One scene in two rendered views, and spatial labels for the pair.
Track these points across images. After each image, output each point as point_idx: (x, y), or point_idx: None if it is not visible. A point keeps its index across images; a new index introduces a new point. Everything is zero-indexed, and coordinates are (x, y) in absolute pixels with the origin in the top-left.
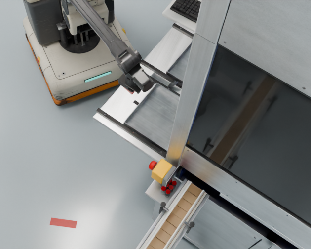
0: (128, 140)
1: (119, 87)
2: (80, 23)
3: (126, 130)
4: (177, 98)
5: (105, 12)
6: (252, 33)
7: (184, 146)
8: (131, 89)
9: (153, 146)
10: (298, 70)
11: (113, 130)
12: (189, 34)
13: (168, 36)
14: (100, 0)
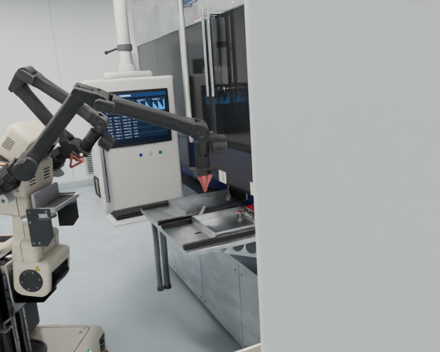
0: (235, 242)
1: (170, 237)
2: (54, 266)
3: (224, 237)
4: (217, 214)
5: (68, 247)
6: None
7: None
8: (210, 169)
9: (255, 228)
10: None
11: (216, 246)
12: (162, 203)
13: (149, 212)
14: (57, 236)
